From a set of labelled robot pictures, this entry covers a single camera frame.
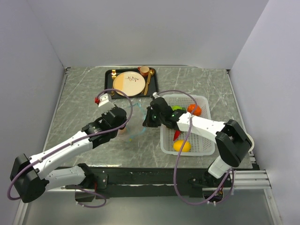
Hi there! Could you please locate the clear zip top bag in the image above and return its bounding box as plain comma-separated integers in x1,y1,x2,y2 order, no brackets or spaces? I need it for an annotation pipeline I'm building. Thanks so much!
117,101,146,143

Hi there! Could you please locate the yellow lemon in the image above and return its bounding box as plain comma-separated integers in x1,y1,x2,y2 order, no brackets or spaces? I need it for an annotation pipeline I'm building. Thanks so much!
173,140,191,152

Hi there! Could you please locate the peach fruit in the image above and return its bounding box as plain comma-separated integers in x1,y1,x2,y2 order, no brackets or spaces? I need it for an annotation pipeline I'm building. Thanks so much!
118,127,127,135

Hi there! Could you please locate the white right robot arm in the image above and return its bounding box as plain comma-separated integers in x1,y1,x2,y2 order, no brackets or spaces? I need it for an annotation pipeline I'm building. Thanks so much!
142,97,254,187

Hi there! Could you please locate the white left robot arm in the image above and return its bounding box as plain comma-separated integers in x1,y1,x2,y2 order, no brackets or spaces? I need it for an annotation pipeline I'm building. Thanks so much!
7,105,132,203

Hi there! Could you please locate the green cabbage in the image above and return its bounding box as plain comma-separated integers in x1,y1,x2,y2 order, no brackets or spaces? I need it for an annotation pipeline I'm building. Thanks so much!
171,105,186,111

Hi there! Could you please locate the red chili pepper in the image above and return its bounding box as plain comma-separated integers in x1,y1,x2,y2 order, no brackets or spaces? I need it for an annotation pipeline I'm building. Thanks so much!
173,130,181,141

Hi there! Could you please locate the orange tangerine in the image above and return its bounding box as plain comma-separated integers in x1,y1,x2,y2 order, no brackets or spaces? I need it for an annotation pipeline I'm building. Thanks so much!
187,104,202,116

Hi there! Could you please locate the cream and orange plate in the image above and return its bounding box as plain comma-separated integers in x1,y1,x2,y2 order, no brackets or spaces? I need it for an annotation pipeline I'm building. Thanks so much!
113,71,146,97

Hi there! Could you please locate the white plastic basket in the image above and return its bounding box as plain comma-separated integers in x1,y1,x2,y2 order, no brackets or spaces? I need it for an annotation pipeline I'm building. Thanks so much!
160,94,215,157

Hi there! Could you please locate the gold fork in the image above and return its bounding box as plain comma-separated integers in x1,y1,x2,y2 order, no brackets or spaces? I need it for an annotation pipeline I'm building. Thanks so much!
110,69,117,96

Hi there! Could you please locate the gold knife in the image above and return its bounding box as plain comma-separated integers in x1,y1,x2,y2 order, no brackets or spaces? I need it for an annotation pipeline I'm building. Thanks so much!
143,70,151,96

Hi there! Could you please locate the gold spoon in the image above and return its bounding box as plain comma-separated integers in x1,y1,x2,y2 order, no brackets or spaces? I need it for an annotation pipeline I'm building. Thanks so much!
150,68,155,76

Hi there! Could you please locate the orange ceramic cup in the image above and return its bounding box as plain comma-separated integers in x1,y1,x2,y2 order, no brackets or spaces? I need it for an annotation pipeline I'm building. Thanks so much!
138,66,150,77

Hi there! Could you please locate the white paper cup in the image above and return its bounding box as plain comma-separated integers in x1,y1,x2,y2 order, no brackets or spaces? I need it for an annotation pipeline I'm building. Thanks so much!
246,133,255,152

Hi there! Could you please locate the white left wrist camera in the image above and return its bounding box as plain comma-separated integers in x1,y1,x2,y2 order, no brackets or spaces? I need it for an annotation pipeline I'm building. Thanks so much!
94,93,114,111

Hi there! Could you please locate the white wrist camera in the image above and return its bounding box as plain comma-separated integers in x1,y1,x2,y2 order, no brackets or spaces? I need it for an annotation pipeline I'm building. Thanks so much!
94,93,114,111
152,92,160,99

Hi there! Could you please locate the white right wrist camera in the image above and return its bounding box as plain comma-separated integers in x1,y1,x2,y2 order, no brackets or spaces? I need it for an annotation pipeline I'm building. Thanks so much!
152,92,160,99

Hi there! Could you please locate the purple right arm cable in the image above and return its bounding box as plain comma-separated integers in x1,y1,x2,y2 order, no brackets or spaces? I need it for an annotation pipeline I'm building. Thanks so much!
153,90,235,206

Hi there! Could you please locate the aluminium frame rail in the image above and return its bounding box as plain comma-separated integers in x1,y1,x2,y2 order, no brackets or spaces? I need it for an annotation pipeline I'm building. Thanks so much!
201,154,272,190

